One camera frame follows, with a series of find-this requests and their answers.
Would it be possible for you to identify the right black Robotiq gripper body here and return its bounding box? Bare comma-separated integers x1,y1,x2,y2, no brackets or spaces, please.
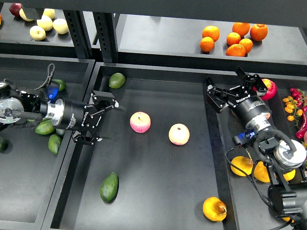
230,93,272,128

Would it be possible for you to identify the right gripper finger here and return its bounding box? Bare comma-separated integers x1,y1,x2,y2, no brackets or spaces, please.
235,66,268,96
205,77,236,113

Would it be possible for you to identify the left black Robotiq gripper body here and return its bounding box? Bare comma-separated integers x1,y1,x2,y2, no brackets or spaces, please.
47,98,96,132

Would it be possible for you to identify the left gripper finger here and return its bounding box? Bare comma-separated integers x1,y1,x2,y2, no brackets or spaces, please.
71,131,111,146
90,90,125,119

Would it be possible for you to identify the yellow pear under arm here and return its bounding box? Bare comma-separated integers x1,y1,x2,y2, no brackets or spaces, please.
254,161,296,183

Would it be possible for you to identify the dark green avocado upright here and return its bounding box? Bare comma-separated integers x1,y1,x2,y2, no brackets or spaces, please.
56,128,66,137

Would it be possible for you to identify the dark avocado at left edge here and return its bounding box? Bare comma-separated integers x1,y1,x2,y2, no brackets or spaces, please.
0,137,7,151

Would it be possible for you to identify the pale yellow pear right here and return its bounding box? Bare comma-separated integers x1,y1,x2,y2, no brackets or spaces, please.
53,18,69,35

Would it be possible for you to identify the pale yellow pear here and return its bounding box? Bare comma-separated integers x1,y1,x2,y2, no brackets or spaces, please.
36,15,53,31
29,25,46,41
43,8,55,20
53,18,69,35

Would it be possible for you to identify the pale yellow pear front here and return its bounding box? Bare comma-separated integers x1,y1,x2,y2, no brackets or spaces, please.
29,25,46,41

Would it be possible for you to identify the pale yellow pear middle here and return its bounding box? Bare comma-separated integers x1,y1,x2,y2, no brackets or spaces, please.
36,15,53,31

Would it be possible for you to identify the pale yellow pear back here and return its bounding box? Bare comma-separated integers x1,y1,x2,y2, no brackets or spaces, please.
43,8,55,20

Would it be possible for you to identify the pale yellow pear hidden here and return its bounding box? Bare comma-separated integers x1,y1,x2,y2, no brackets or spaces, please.
19,9,33,22

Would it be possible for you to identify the red apple right tray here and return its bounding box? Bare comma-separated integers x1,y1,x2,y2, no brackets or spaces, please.
260,79,277,101

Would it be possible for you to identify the cherry tomato bunch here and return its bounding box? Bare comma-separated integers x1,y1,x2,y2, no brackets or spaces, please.
283,88,307,128

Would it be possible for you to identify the pink red apple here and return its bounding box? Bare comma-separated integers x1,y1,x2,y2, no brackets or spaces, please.
130,111,151,133

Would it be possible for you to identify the orange front bottom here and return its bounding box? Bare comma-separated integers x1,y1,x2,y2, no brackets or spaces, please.
225,44,246,57

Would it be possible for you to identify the orange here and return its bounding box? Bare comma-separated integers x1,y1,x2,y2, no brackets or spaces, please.
232,22,250,37
202,25,220,42
225,44,246,57
249,24,268,41
200,36,214,52

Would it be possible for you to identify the orange lower right small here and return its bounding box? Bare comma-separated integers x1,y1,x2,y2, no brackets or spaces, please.
239,38,253,54

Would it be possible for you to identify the orange small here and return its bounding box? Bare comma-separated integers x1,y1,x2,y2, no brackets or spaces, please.
226,32,241,46
239,38,253,54

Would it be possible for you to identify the red chili pepper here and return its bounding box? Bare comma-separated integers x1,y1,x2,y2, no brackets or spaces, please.
295,113,307,139

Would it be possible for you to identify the pale pink apple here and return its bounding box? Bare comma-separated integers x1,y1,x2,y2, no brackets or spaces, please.
168,123,190,146

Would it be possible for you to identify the orange top right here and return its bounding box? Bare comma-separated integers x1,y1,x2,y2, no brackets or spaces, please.
249,24,268,41

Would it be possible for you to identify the orange far left lower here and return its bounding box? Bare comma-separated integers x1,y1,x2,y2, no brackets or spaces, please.
200,36,214,52

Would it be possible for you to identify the orange centre small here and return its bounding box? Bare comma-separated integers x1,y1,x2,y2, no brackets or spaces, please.
226,32,241,46

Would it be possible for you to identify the orange top middle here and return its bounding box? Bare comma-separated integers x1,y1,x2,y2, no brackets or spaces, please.
232,22,250,37

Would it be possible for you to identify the orange far left upper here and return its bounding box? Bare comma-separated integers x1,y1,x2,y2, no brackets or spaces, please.
202,25,220,42

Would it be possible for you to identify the black left tray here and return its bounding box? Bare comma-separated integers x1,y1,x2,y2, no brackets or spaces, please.
0,54,94,230

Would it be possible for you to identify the black tray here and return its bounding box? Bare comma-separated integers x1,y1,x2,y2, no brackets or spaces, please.
202,71,307,230
0,54,94,230
42,63,238,230

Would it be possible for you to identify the black centre tray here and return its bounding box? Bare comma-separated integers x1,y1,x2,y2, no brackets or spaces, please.
42,63,238,230

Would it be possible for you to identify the black right tray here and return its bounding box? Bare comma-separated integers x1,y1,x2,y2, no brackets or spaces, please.
202,71,307,230

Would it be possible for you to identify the dark red apple on shelf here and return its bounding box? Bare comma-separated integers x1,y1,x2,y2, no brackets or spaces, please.
9,3,22,17

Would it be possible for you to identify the black shelf upright post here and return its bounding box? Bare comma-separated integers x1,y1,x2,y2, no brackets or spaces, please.
93,12,119,63

